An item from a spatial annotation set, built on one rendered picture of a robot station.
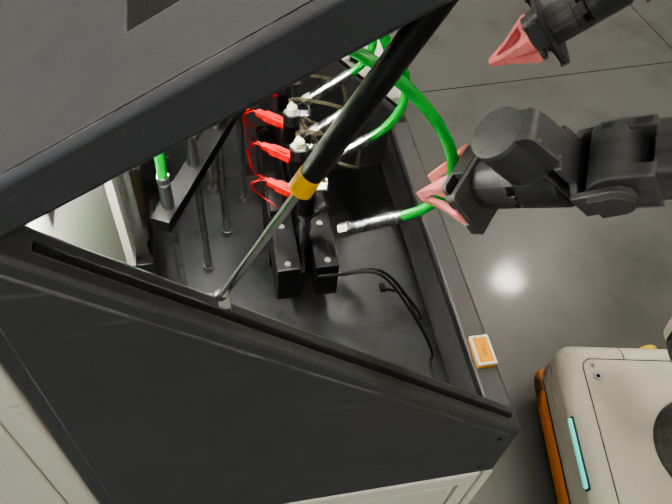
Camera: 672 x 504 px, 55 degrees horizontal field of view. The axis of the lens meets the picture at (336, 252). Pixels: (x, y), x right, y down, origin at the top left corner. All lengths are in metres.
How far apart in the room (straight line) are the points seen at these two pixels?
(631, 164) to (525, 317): 1.67
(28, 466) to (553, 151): 0.64
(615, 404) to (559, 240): 0.84
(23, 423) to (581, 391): 1.46
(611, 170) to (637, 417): 1.31
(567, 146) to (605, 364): 1.32
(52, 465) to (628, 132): 0.69
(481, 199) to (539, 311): 1.59
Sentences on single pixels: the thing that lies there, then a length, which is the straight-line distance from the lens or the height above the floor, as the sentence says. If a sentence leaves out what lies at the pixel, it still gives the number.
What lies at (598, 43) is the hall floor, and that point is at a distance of 3.61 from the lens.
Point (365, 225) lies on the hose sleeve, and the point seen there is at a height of 1.15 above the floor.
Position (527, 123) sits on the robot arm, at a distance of 0.63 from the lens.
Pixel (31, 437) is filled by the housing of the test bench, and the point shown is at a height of 1.16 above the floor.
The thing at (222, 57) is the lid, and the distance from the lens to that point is 0.34.
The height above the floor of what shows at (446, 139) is 1.32.
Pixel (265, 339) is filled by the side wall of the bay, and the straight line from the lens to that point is 0.61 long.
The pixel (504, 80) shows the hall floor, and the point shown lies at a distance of 3.17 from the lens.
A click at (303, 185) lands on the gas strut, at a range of 0.47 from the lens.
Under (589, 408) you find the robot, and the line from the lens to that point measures 1.85.
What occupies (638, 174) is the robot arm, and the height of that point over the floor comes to 1.42.
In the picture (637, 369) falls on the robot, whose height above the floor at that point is 0.28.
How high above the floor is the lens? 1.81
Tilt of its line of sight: 52 degrees down
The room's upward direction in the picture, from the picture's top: 7 degrees clockwise
